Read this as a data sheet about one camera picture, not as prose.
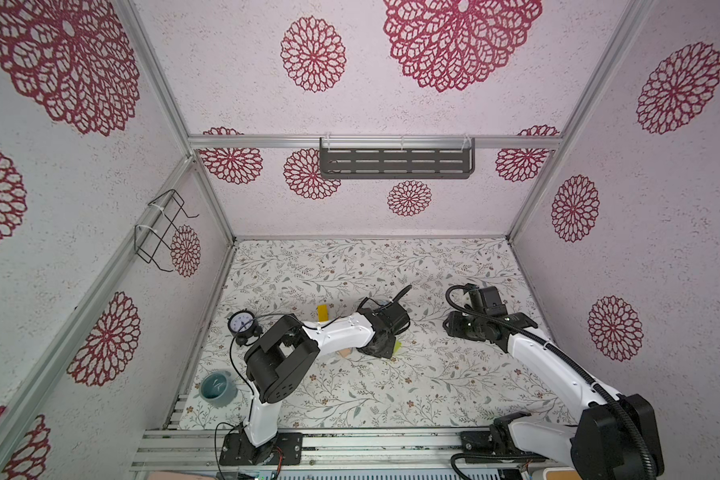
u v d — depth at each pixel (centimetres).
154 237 75
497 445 68
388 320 71
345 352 90
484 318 62
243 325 92
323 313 98
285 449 74
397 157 95
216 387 82
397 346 92
